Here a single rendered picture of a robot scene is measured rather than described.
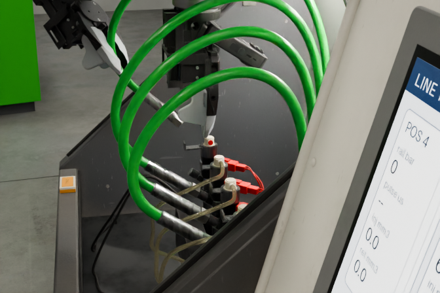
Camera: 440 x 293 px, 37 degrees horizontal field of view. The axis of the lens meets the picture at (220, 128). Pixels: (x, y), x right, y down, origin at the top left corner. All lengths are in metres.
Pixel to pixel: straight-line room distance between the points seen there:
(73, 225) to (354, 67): 0.70
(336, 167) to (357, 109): 0.06
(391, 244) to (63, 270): 0.66
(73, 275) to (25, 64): 3.41
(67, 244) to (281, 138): 0.56
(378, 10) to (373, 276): 0.24
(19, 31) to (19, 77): 0.30
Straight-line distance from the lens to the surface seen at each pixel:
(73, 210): 1.25
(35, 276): 2.80
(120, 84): 0.94
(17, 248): 3.00
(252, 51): 1.03
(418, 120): 0.52
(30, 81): 4.45
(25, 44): 4.38
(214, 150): 1.07
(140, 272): 1.28
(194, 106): 1.03
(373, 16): 0.63
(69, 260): 1.11
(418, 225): 0.50
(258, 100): 1.41
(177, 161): 1.43
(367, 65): 0.61
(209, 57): 1.00
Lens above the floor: 1.54
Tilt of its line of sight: 22 degrees down
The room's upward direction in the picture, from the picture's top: 1 degrees clockwise
